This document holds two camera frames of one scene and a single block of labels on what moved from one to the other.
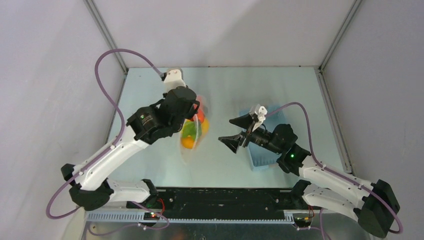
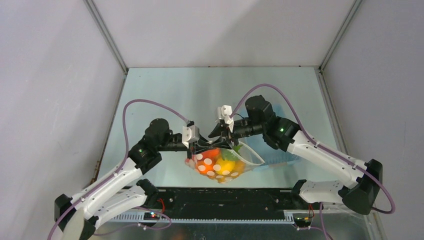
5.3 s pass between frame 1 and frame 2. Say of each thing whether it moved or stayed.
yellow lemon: moved
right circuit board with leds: stayed
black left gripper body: moved
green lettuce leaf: moved
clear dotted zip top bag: moved
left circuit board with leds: stayed
